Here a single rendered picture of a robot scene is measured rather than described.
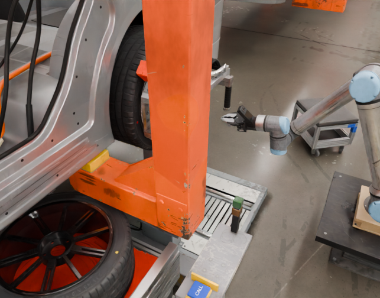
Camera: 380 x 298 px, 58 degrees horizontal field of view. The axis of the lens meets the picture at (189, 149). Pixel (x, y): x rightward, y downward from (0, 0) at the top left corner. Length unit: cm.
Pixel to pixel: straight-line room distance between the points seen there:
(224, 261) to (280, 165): 142
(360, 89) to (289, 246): 110
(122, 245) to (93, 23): 93
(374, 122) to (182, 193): 86
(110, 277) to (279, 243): 115
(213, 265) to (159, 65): 88
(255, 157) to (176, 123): 177
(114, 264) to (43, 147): 55
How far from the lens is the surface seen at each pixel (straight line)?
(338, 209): 215
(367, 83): 157
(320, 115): 188
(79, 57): 146
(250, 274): 209
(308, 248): 229
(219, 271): 154
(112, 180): 160
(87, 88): 152
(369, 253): 199
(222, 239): 164
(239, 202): 151
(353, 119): 296
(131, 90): 163
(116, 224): 165
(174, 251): 167
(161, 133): 122
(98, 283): 148
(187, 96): 108
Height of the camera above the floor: 172
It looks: 36 degrees down
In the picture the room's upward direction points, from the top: 1 degrees clockwise
